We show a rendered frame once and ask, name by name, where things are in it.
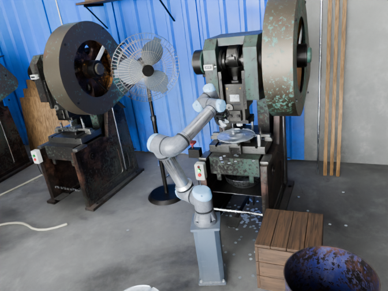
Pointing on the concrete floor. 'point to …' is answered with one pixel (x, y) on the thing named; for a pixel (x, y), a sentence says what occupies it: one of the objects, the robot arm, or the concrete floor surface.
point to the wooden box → (283, 243)
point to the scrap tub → (329, 271)
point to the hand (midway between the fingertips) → (222, 126)
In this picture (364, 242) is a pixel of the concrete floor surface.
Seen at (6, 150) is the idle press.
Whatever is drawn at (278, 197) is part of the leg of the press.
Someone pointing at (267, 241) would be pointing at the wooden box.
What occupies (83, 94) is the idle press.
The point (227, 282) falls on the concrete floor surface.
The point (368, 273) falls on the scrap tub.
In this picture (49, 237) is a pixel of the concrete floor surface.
